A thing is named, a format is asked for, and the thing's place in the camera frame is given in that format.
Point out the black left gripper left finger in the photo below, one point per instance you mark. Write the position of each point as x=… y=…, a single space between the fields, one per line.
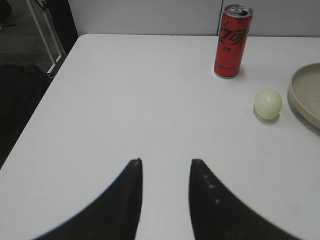
x=114 y=215

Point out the white metal frame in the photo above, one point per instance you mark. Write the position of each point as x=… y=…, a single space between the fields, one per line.
x=45 y=26

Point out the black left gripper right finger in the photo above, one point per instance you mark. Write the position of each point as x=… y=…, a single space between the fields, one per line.
x=217 y=214

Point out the beige round plate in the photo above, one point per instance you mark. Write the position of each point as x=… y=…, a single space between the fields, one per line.
x=304 y=93

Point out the pale white egg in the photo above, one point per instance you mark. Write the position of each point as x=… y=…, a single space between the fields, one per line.
x=268 y=104

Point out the red cola can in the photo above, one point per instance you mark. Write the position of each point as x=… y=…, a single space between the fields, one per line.
x=233 y=33

